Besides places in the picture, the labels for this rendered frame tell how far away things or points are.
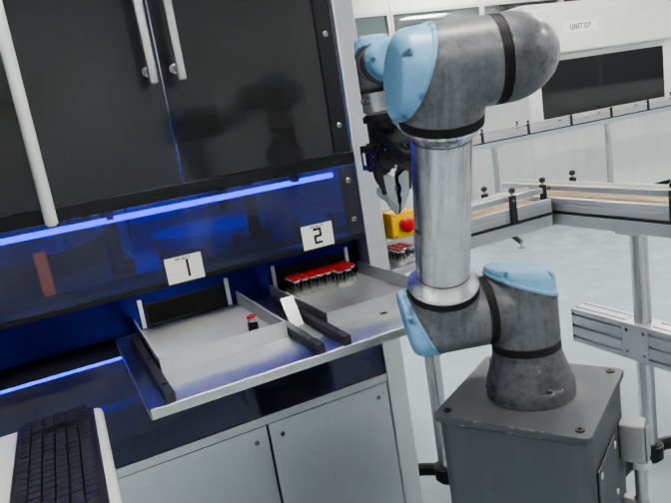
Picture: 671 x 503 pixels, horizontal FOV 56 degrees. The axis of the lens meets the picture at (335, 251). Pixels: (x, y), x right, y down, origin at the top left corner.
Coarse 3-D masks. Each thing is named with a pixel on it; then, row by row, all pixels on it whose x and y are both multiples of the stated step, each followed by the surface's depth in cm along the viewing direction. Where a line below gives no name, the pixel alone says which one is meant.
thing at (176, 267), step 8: (184, 256) 145; (192, 256) 146; (200, 256) 147; (168, 264) 144; (176, 264) 145; (184, 264) 145; (192, 264) 146; (200, 264) 147; (168, 272) 144; (176, 272) 145; (184, 272) 146; (192, 272) 146; (200, 272) 147; (168, 280) 144; (176, 280) 145; (184, 280) 146
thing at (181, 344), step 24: (216, 312) 156; (240, 312) 152; (264, 312) 141; (144, 336) 135; (168, 336) 143; (192, 336) 140; (216, 336) 138; (240, 336) 126; (264, 336) 128; (288, 336) 131; (168, 360) 120; (192, 360) 122
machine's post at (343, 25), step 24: (336, 0) 154; (336, 24) 154; (336, 48) 156; (360, 120) 160; (360, 144) 161; (360, 168) 162; (360, 192) 163; (360, 240) 169; (384, 240) 168; (384, 264) 169; (384, 360) 173; (408, 408) 178; (408, 432) 179; (408, 456) 181; (408, 480) 182
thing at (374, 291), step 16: (368, 272) 166; (384, 272) 159; (272, 288) 159; (336, 288) 160; (352, 288) 158; (368, 288) 155; (384, 288) 153; (400, 288) 151; (304, 304) 142; (320, 304) 149; (336, 304) 147; (352, 304) 134; (368, 304) 135; (384, 304) 137; (336, 320) 132; (352, 320) 134
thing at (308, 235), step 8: (320, 224) 159; (328, 224) 160; (304, 232) 157; (312, 232) 158; (328, 232) 160; (304, 240) 158; (312, 240) 159; (320, 240) 160; (328, 240) 161; (304, 248) 158; (312, 248) 159
